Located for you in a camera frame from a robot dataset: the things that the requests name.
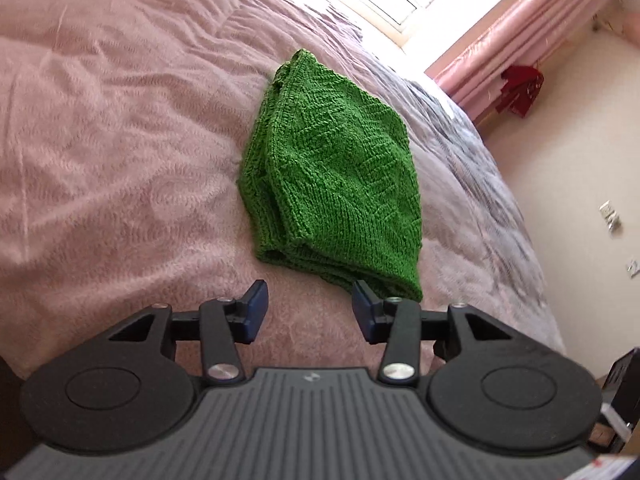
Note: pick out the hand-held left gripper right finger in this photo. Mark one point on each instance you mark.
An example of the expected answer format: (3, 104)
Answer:
(361, 307)

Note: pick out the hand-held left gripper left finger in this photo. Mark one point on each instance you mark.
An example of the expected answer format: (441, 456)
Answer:
(257, 307)

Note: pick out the green knitted sweater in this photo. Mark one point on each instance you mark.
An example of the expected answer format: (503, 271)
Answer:
(330, 175)

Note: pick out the pink bed quilt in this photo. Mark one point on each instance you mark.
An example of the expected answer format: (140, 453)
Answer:
(110, 135)

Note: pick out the small white floor object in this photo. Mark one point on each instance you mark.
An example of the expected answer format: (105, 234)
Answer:
(610, 216)

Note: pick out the dark box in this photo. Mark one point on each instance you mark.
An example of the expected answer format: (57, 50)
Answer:
(622, 370)

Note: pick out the red cloth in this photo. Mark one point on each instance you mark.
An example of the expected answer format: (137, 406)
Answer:
(520, 90)

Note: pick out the small white floor scrap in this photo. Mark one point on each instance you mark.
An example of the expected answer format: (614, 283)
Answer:
(634, 270)

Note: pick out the pink curtain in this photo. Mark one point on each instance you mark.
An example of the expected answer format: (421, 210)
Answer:
(510, 45)

